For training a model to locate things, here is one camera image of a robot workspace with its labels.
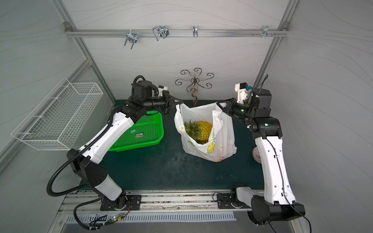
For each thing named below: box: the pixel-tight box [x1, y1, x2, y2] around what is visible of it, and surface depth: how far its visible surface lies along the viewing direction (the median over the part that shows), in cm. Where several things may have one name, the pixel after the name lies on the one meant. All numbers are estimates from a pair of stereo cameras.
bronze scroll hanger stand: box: [174, 67, 215, 107], surface depth 92 cm
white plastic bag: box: [173, 101, 238, 163], surface depth 70 cm
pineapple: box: [184, 118, 213, 145], surface depth 76 cm
